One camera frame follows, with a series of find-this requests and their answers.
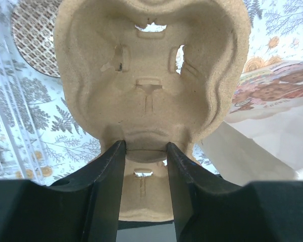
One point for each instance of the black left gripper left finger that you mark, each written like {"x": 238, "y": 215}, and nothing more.
{"x": 83, "y": 206}

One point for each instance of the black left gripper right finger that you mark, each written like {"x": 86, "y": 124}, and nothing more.
{"x": 209, "y": 208}

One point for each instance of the beige paper takeout bag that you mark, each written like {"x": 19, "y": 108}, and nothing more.
{"x": 261, "y": 138}

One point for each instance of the brown cardboard cup carrier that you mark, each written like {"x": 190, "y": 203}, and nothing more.
{"x": 150, "y": 73}

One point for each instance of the floral table mat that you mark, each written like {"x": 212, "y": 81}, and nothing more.
{"x": 276, "y": 34}

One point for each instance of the patterned ceramic bowl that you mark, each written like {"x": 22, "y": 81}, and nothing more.
{"x": 32, "y": 25}

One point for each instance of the white wire dish rack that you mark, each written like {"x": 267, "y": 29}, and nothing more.
{"x": 21, "y": 153}

